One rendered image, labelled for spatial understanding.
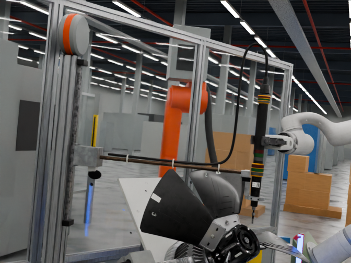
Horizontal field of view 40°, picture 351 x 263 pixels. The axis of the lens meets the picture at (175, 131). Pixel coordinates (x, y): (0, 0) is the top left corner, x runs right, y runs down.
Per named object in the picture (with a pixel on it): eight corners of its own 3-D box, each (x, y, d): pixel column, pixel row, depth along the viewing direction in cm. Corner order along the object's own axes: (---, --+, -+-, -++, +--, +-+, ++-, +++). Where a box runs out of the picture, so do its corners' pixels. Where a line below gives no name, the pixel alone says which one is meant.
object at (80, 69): (61, 226, 180) (76, 58, 180) (66, 223, 185) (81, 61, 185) (68, 227, 179) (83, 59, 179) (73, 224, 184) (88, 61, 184)
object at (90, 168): (85, 178, 179) (86, 165, 179) (89, 178, 183) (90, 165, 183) (98, 180, 178) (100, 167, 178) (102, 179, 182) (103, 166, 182)
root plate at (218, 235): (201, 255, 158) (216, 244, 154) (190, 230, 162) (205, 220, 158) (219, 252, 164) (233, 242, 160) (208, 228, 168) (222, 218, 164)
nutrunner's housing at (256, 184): (248, 206, 169) (260, 75, 169) (248, 205, 173) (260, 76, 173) (259, 207, 168) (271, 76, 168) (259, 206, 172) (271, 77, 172)
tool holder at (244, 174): (238, 199, 168) (241, 170, 168) (239, 196, 175) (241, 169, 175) (265, 202, 167) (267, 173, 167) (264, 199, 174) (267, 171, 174)
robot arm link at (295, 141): (297, 155, 181) (293, 155, 179) (277, 152, 187) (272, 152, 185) (300, 132, 181) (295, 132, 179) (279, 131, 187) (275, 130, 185)
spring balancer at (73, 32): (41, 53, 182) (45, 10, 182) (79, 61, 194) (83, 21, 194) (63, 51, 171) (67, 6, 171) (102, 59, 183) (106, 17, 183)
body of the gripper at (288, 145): (295, 154, 179) (279, 153, 171) (272, 151, 186) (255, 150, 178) (297, 133, 179) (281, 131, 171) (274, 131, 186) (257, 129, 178)
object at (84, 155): (69, 166, 179) (71, 143, 178) (76, 165, 185) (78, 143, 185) (96, 169, 177) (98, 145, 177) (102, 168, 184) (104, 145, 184)
